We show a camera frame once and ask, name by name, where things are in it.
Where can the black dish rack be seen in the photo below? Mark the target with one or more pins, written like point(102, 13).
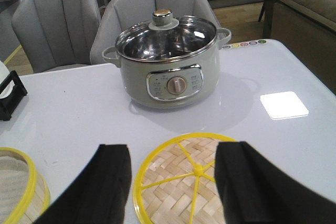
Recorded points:
point(15, 95)

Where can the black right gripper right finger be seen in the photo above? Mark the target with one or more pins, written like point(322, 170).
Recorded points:
point(253, 190)

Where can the grey chair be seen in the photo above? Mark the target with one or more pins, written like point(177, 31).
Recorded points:
point(56, 34)
point(122, 14)

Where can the coloured sticker strip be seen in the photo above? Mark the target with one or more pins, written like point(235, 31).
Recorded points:
point(245, 44)

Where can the grey-green electric cooking pot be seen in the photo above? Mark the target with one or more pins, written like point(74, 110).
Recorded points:
point(171, 84)

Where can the olive sofa background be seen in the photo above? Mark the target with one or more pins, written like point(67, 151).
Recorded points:
point(307, 29)

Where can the white bowl right end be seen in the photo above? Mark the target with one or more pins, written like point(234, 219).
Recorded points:
point(4, 73)

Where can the white liner paper in steamer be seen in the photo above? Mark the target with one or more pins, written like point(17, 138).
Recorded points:
point(14, 178)

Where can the centre bamboo steamer basket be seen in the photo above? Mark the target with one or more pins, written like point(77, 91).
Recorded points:
point(24, 193)

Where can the grey chair left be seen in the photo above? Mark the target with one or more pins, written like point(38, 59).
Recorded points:
point(56, 34)

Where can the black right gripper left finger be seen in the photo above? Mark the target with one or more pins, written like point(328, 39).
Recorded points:
point(99, 193)

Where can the woven bamboo steamer lid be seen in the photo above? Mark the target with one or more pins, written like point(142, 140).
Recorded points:
point(176, 184)

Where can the grey chair right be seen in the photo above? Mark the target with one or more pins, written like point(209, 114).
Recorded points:
point(122, 14)

